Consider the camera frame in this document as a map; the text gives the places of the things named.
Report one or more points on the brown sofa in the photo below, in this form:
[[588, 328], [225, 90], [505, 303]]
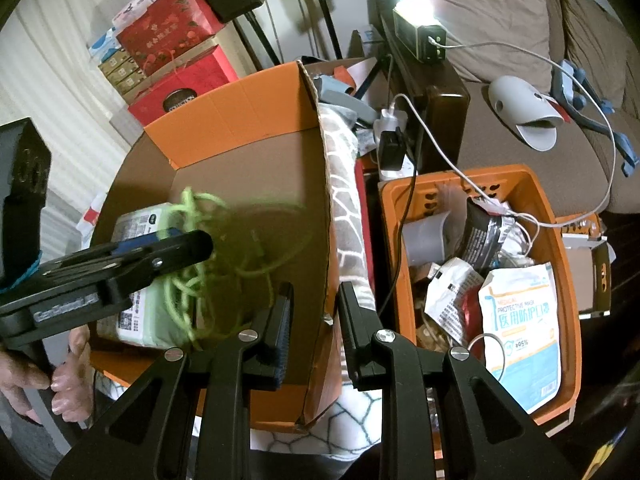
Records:
[[575, 175]]

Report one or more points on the red floral gift box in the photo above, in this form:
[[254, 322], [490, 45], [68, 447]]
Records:
[[162, 35]]

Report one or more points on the white printed packet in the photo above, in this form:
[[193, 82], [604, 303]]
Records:
[[450, 300]]

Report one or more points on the white curtain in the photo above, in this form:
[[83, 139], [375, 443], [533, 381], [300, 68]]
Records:
[[50, 85]]

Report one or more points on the black foil pouch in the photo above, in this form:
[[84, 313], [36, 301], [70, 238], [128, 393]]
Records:
[[480, 240]]

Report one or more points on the red packet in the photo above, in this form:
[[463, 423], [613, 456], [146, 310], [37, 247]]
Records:
[[470, 310]]

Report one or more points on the white red plastic bag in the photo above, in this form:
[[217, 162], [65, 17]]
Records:
[[92, 217]]

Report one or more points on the white blue tissue package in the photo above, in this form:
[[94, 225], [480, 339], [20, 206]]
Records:
[[104, 42]]

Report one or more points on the gold patterned carton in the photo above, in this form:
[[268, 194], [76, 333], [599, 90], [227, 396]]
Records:
[[120, 75]]

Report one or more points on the person's left hand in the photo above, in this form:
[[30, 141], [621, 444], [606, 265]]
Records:
[[70, 382]]

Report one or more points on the blue grey plastic tool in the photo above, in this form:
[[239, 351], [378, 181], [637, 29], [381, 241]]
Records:
[[562, 82]]

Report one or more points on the red gift box round label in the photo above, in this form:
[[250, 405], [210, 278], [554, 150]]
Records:
[[205, 72]]

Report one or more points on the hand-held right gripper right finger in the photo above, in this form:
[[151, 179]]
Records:
[[350, 330]]

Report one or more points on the white charger plug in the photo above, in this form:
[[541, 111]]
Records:
[[390, 117]]

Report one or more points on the large brown cushion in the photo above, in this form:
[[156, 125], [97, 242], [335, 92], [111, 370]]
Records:
[[480, 10]]

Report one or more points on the red flat box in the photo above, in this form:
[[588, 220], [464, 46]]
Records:
[[364, 210]]

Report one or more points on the grey plastic cup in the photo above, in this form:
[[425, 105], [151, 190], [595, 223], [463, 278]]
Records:
[[425, 240]]

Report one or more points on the orange cardboard box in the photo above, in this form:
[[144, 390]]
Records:
[[250, 105]]

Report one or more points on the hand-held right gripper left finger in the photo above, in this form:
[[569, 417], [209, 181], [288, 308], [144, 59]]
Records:
[[284, 340]]

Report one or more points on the small open cardboard box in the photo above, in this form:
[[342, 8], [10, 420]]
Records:
[[582, 275]]

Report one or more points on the orange plastic basket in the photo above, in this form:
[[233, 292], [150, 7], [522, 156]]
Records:
[[525, 185]]

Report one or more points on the crumpled clear plastic bag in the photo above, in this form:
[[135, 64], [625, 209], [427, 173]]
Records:
[[515, 240]]

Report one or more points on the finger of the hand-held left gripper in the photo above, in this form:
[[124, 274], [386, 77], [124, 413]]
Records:
[[190, 250], [147, 241]]

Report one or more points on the dark brown wooden side table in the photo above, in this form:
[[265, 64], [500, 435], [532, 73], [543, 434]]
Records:
[[445, 110]]

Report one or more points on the black speaker stand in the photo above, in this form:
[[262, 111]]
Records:
[[327, 15]]

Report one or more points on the green tissue pack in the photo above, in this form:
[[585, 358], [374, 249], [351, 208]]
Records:
[[150, 315]]

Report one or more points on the brown textured cushion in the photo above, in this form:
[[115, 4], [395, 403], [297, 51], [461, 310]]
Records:
[[600, 50]]

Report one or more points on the portable lamp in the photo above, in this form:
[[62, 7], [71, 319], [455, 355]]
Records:
[[425, 42]]

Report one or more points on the black power adapter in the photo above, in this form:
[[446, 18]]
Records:
[[392, 147]]

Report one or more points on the white rounded device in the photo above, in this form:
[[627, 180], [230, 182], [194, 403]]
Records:
[[510, 95]]

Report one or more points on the white pink tissue package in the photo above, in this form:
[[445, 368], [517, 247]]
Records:
[[137, 5]]

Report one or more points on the white blue mask packet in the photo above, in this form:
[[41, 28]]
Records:
[[525, 340]]

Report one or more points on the grey white patterned blanket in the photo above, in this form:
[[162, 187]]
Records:
[[345, 230]]

